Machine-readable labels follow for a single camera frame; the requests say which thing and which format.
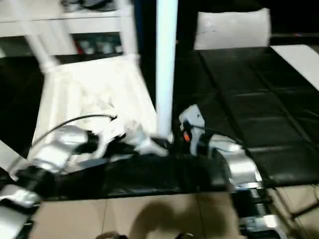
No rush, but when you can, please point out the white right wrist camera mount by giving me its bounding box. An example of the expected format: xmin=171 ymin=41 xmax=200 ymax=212
xmin=178 ymin=104 xmax=207 ymax=155

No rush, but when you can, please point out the white plastic table top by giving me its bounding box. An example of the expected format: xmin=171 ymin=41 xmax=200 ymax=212
xmin=9 ymin=55 xmax=169 ymax=180

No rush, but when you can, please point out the white flat board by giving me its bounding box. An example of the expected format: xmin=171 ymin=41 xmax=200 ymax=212
xmin=270 ymin=44 xmax=319 ymax=88

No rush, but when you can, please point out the black table mat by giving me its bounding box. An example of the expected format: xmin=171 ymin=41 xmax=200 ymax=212
xmin=0 ymin=46 xmax=319 ymax=200

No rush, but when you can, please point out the white sideboard cabinet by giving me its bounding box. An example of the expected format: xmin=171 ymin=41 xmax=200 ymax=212
xmin=0 ymin=0 xmax=138 ymax=58

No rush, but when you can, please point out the grey round bag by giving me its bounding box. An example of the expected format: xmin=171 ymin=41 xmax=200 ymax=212
xmin=82 ymin=0 xmax=118 ymax=10

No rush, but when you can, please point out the black cabinet with gold label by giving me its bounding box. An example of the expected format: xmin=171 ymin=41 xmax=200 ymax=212
xmin=136 ymin=0 xmax=200 ymax=58

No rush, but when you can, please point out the black bundle in plastic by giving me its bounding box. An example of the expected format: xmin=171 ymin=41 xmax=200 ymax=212
xmin=61 ymin=0 xmax=83 ymax=10

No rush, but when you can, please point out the black stand leg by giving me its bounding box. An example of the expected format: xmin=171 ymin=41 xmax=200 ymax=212
xmin=290 ymin=203 xmax=319 ymax=220

